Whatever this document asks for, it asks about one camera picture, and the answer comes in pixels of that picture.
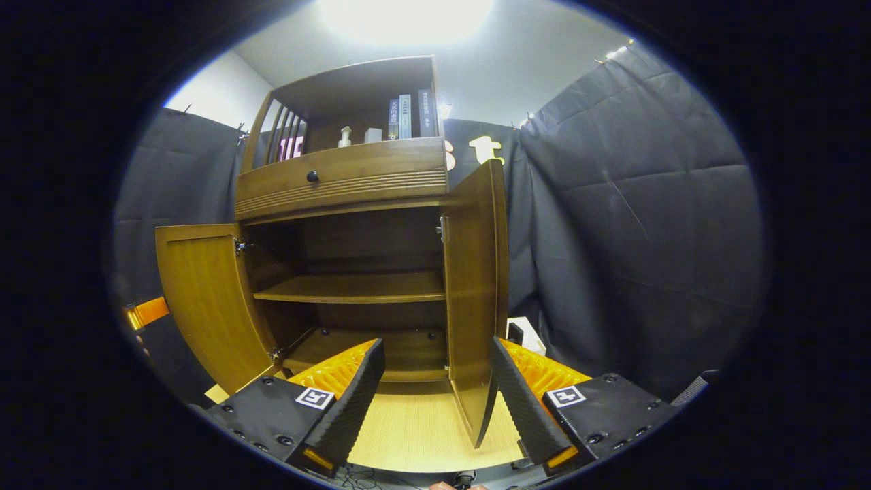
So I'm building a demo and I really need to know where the black backdrop cloth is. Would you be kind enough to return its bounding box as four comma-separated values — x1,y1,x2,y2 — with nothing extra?
112,41,766,402

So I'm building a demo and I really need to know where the wooden cabinet drawer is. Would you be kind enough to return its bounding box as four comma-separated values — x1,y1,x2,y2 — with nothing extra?
235,137,448,222

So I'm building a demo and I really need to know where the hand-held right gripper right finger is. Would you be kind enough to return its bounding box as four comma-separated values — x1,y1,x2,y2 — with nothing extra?
490,335,681,477

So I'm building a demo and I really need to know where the wooden cabinet door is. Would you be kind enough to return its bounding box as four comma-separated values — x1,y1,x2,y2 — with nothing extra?
155,223,283,395
441,160,510,450

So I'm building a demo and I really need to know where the grey ribbed strap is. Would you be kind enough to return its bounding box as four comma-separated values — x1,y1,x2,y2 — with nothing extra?
672,370,720,409

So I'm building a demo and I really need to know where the large ceiling light panel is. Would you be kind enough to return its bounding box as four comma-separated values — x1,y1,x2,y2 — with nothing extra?
316,0,494,45

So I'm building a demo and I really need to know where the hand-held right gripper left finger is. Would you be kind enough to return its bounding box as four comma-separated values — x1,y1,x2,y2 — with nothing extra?
204,338,387,477

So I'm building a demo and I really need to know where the wooden double-door shoe cabinet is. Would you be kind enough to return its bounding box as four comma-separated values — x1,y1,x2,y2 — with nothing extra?
235,56,450,383

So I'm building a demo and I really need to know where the dark navy book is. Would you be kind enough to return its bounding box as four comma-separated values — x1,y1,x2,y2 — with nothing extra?
418,88,437,138

